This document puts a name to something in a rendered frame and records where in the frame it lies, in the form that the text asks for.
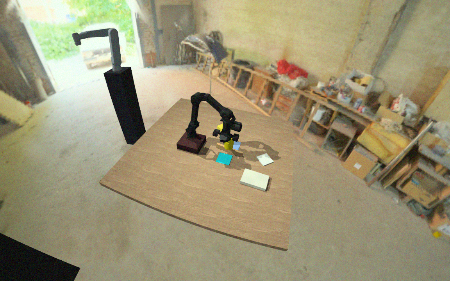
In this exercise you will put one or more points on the cream rectangular block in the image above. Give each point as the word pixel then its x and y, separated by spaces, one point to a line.
pixel 254 179

